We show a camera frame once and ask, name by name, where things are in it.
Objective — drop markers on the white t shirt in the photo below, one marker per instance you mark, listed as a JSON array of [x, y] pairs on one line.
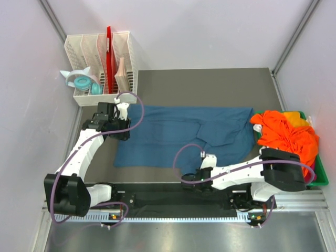
[[257, 128]]

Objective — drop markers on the beige book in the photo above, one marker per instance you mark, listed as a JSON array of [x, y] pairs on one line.
[[121, 77]]

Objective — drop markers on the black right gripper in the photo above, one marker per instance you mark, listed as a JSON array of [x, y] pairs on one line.
[[199, 170]]

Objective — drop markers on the orange t shirt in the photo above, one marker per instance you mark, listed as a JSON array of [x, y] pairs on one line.
[[291, 134]]

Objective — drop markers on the red folder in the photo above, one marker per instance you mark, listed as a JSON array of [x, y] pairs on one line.
[[110, 61]]

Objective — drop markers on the white file organizer rack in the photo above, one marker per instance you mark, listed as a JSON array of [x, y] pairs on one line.
[[90, 50]]

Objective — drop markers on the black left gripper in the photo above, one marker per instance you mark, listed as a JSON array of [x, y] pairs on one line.
[[125, 123]]

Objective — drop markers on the magenta t shirt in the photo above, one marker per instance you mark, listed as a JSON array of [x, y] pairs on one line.
[[308, 176]]

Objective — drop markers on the grey slotted cable duct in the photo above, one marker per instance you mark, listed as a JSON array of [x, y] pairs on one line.
[[114, 216]]

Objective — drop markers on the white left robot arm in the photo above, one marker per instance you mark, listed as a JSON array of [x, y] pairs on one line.
[[65, 190]]

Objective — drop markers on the aluminium frame post left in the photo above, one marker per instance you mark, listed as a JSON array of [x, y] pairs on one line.
[[52, 17]]

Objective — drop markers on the aluminium frame post right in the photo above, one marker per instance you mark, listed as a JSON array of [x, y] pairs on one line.
[[303, 22]]

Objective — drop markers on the aluminium frame post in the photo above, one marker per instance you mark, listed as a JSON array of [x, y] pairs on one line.
[[303, 22], [52, 17]]

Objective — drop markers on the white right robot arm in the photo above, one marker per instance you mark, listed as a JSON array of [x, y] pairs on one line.
[[270, 173]]

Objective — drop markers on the green plastic basket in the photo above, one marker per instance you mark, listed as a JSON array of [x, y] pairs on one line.
[[321, 173]]

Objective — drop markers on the teal cat ear headphones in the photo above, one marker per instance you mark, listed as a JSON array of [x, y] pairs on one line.
[[83, 80]]

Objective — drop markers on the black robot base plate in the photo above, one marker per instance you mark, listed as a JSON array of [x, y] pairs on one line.
[[170, 200]]

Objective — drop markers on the blue t shirt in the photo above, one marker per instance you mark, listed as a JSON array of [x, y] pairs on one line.
[[174, 136]]

